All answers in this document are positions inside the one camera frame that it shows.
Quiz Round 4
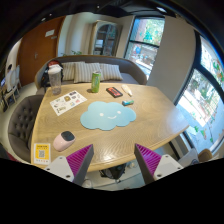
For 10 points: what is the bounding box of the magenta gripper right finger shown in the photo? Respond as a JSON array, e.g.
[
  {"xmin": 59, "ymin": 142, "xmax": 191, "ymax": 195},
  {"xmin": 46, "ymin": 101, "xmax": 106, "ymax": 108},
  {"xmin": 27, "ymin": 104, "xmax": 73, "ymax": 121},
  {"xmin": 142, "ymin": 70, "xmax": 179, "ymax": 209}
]
[{"xmin": 134, "ymin": 143, "xmax": 184, "ymax": 185}]

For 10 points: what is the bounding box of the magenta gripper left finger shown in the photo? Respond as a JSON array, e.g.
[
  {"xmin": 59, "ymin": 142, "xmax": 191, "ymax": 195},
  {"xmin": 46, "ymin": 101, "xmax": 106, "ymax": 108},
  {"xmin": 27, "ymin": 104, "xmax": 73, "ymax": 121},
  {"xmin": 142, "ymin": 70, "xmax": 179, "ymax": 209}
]
[{"xmin": 44, "ymin": 143, "xmax": 95, "ymax": 187}]

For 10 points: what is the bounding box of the pink and grey computer mouse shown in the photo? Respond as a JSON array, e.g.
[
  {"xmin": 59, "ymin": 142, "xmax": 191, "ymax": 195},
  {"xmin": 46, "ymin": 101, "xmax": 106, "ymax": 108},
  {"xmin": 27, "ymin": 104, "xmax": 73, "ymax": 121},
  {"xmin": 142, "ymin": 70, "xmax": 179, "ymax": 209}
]
[{"xmin": 53, "ymin": 131, "xmax": 75, "ymax": 152}]

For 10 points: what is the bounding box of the blue cloud-shaped mouse pad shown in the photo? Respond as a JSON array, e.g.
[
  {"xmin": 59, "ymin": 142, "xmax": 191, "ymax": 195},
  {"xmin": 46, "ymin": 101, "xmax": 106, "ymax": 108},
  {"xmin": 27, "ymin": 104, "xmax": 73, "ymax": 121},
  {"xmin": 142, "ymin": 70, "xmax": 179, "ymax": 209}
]
[{"xmin": 80, "ymin": 101, "xmax": 136, "ymax": 131}]

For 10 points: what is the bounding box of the black bag under table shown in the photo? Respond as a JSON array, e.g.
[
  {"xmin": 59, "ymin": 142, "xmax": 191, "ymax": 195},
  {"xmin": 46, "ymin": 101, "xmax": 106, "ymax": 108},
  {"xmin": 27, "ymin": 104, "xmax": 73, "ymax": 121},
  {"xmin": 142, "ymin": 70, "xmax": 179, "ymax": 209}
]
[{"xmin": 100, "ymin": 164, "xmax": 126, "ymax": 180}]

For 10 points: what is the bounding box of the yellow QR code sticker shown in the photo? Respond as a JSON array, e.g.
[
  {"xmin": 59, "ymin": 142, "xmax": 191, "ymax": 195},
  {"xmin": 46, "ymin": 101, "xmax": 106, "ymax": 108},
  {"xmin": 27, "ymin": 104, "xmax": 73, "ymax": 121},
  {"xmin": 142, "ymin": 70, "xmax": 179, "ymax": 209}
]
[{"xmin": 34, "ymin": 143, "xmax": 51, "ymax": 165}]

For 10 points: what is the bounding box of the white sticker sheet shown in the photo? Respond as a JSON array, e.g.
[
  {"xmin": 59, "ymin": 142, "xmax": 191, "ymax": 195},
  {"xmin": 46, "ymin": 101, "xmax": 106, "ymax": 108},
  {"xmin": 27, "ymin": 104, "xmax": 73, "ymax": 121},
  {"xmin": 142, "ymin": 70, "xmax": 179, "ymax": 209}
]
[{"xmin": 50, "ymin": 91, "xmax": 86, "ymax": 116}]

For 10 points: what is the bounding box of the small teal tube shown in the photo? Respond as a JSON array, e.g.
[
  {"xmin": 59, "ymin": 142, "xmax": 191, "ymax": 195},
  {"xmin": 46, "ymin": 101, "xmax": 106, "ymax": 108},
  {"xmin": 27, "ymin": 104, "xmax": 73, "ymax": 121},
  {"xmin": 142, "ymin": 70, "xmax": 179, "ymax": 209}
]
[{"xmin": 122, "ymin": 100, "xmax": 134, "ymax": 106}]

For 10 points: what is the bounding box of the black and red card box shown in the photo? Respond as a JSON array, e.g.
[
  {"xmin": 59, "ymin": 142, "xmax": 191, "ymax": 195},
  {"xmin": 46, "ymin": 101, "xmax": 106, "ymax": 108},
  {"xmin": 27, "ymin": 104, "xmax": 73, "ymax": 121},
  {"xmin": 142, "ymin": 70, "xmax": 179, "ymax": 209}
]
[{"xmin": 106, "ymin": 87, "xmax": 122, "ymax": 98}]

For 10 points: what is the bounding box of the grey tufted chair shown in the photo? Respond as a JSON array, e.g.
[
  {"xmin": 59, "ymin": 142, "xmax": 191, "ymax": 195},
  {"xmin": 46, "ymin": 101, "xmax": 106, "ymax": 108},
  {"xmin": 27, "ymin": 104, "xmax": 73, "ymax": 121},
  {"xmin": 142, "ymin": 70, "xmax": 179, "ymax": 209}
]
[{"xmin": 8, "ymin": 95, "xmax": 43, "ymax": 162}]

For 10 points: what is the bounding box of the white wrapped packet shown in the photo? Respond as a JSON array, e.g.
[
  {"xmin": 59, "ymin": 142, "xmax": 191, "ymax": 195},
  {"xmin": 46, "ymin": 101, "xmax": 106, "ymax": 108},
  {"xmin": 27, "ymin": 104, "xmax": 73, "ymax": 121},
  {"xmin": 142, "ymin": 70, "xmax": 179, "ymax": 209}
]
[{"xmin": 121, "ymin": 84, "xmax": 133, "ymax": 96}]

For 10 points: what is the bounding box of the green drink can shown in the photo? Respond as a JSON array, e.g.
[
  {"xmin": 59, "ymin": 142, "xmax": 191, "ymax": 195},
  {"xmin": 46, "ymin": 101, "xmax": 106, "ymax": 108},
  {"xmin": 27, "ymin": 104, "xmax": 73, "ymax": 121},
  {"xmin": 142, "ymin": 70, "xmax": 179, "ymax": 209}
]
[{"xmin": 91, "ymin": 71, "xmax": 101, "ymax": 93}]

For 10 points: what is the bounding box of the grey curved sofa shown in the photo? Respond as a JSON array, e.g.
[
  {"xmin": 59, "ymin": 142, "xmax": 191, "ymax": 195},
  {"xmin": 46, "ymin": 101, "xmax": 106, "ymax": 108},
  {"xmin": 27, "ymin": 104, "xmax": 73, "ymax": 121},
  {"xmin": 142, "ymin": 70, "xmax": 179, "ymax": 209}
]
[{"xmin": 34, "ymin": 54, "xmax": 148, "ymax": 96}]

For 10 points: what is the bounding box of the striped cushion middle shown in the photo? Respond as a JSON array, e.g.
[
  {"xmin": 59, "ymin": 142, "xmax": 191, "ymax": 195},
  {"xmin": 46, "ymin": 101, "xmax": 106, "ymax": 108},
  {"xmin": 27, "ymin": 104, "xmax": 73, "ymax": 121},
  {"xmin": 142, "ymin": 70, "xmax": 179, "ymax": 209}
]
[{"xmin": 74, "ymin": 62, "xmax": 101, "ymax": 83}]

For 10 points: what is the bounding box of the striped cushion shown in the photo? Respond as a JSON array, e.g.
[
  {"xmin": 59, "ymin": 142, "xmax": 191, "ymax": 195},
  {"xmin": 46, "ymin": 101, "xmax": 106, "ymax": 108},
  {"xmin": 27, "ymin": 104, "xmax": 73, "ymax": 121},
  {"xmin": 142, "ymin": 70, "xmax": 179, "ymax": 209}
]
[
  {"xmin": 62, "ymin": 62, "xmax": 78, "ymax": 81},
  {"xmin": 100, "ymin": 64, "xmax": 122, "ymax": 81},
  {"xmin": 74, "ymin": 62, "xmax": 101, "ymax": 83}
]

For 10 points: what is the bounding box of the striped cushion left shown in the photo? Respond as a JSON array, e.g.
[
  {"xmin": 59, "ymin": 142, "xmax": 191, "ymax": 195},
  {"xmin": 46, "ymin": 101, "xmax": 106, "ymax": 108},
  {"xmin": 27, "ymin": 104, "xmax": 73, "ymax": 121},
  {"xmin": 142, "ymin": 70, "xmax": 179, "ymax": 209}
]
[{"xmin": 62, "ymin": 62, "xmax": 78, "ymax": 81}]

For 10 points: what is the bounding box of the striped cushion right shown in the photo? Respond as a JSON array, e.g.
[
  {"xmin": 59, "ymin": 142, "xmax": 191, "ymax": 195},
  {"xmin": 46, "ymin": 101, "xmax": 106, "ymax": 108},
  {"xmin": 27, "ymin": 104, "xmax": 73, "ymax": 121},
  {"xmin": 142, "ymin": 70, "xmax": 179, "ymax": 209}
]
[{"xmin": 100, "ymin": 64, "xmax": 122, "ymax": 81}]

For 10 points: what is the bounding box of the brown wooden door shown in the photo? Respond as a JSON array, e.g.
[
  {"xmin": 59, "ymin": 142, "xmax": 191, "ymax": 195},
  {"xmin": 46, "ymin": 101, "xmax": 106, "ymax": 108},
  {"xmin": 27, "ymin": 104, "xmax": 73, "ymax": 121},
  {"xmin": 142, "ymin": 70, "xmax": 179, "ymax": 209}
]
[{"xmin": 17, "ymin": 17, "xmax": 65, "ymax": 86}]

